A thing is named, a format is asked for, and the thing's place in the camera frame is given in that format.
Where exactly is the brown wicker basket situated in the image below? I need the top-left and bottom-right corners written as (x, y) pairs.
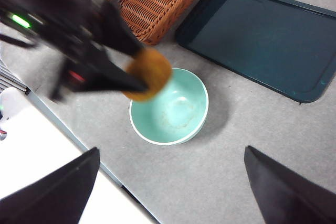
top-left (99, 0), bottom-right (221, 46)

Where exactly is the grey ridged panel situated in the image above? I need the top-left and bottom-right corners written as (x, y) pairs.
top-left (0, 60), bottom-right (30, 94)

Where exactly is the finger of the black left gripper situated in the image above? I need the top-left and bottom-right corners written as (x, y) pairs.
top-left (91, 0), bottom-right (144, 56)
top-left (83, 48), bottom-right (146, 92)

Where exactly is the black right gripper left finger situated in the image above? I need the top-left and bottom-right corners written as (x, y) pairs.
top-left (0, 147), bottom-right (100, 224)

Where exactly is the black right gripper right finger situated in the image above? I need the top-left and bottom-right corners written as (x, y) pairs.
top-left (244, 145), bottom-right (336, 224)

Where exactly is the dark rectangular tray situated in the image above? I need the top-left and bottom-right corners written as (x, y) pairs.
top-left (175, 0), bottom-right (336, 103)

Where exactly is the brown yellow kiwi fruit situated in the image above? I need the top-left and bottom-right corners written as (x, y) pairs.
top-left (122, 47), bottom-right (173, 103)

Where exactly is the teal ribbed bowl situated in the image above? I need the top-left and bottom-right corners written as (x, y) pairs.
top-left (129, 68), bottom-right (210, 146)

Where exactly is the white rounded device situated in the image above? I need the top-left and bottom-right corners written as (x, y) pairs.
top-left (0, 87), bottom-right (27, 141)

